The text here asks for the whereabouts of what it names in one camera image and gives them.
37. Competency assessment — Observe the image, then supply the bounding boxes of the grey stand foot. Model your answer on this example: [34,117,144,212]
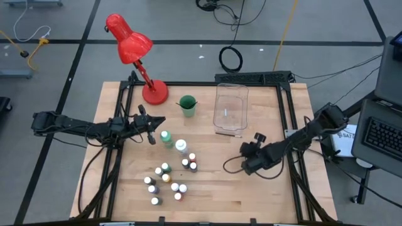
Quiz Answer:
[0,69,33,80]

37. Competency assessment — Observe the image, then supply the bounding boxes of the large white paint bottle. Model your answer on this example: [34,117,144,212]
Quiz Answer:
[175,139,189,157]

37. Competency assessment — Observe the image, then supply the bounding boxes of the clear plastic bin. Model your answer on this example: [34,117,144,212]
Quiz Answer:
[212,82,250,132]

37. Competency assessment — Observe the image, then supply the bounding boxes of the white printed box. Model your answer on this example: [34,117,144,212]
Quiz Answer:
[329,124,359,158]

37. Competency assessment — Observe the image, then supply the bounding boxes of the black paintbrush silver ferrule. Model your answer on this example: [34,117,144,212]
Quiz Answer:
[215,131,243,138]

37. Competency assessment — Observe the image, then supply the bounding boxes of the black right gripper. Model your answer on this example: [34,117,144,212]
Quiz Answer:
[239,132,284,176]

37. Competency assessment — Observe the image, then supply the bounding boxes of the yellow floor cable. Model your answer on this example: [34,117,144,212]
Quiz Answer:
[0,30,50,72]

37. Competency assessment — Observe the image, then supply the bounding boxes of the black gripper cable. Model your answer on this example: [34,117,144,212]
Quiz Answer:
[222,155,285,180]

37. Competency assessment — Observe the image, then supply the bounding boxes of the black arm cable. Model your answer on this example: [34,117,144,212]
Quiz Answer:
[77,146,106,217]

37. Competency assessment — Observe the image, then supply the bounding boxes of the black laptop stand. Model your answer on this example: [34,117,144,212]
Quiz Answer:
[320,90,379,205]

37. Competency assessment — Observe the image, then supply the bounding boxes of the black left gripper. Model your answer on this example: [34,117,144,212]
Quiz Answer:
[125,104,166,146]

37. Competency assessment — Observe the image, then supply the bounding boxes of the black hanging cable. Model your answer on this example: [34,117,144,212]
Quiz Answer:
[218,0,246,74]

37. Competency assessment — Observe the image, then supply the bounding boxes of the white floor cable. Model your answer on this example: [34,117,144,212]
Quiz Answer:
[13,0,52,43]

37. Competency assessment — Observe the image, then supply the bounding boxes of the yellow hanging cable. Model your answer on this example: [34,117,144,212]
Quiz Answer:
[271,0,299,72]

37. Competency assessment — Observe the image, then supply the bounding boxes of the green plastic cup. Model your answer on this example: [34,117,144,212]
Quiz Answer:
[178,94,198,119]

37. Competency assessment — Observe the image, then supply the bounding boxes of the large green paint bottle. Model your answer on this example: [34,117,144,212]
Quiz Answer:
[160,130,175,149]

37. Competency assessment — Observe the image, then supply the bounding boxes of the red desk lamp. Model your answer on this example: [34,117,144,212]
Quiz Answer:
[105,13,170,106]

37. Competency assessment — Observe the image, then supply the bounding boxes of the black cable bundle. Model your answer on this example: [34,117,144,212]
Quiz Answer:
[195,0,268,31]

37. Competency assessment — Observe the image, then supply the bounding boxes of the grey open laptop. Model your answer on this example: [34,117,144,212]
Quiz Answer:
[350,35,402,180]

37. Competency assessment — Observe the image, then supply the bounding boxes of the black aluminium table frame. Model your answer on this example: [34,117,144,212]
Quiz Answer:
[73,71,340,226]

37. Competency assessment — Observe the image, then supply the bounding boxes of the thin black floor cable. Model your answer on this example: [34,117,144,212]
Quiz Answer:
[291,53,384,81]

